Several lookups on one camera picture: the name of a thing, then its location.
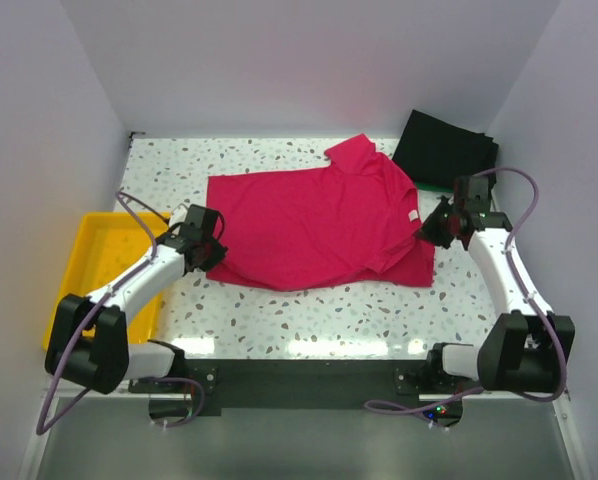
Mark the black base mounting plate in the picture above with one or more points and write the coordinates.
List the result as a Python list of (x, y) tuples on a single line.
[(302, 384)]

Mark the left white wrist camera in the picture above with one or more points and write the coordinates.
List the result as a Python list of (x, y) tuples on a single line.
[(178, 214)]

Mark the folded green t shirt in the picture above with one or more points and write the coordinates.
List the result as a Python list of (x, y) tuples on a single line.
[(432, 188)]

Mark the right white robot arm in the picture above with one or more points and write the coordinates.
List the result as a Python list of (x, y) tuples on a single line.
[(527, 349)]

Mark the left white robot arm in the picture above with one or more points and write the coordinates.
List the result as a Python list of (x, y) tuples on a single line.
[(89, 343)]

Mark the magenta t shirt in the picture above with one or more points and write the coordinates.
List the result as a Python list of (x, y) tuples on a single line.
[(353, 220)]

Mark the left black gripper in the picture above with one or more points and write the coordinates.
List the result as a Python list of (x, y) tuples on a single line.
[(209, 251)]

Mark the folded black t shirt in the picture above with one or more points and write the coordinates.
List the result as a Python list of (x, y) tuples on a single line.
[(435, 152)]

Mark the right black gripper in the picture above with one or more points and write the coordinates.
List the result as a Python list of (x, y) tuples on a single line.
[(437, 226)]

